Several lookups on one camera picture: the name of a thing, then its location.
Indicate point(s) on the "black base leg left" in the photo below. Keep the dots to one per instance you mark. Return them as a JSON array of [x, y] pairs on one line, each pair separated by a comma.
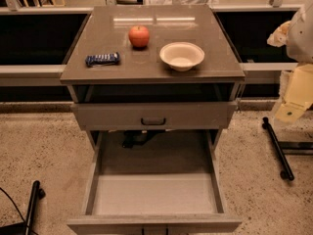
[[37, 193]]

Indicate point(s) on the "black base leg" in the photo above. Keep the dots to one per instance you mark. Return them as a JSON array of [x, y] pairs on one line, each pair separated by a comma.
[[286, 172], [37, 193]]

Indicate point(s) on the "open grey middle drawer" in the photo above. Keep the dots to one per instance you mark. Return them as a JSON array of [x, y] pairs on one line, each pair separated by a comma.
[[168, 186]]

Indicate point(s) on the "black base leg right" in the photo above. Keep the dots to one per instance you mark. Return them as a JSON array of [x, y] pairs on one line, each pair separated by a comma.
[[286, 172]]

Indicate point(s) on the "grey drawer cabinet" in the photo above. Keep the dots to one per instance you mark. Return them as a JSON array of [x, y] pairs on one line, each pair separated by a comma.
[[141, 76]]

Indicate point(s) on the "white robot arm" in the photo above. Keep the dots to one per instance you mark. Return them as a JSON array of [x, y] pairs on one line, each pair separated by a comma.
[[300, 35]]

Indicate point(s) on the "blue snack bar wrapper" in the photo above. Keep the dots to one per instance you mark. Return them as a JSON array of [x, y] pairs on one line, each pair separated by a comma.
[[102, 59]]

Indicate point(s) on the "black object under cabinet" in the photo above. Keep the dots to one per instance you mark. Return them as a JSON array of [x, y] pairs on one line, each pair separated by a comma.
[[138, 137]]

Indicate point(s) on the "red apple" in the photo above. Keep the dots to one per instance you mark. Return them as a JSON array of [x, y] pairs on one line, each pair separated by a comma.
[[139, 36]]

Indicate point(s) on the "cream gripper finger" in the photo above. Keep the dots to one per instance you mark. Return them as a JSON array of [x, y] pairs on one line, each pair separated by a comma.
[[296, 93], [279, 37]]

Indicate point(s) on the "closed grey upper drawer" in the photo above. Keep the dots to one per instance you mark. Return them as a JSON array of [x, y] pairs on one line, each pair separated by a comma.
[[148, 116]]

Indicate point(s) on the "white paper bowl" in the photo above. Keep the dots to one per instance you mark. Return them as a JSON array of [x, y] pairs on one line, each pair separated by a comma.
[[181, 56]]

